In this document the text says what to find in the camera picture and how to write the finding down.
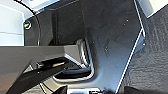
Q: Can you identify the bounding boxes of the white wardrobe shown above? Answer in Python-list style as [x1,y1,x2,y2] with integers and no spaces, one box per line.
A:
[0,2,27,47]

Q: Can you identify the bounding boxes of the small round base bolt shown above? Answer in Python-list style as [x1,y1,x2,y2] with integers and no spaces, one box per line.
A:
[23,19,33,29]

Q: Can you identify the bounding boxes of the small white robot box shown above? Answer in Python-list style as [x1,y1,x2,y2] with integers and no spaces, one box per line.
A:
[65,87,105,94]

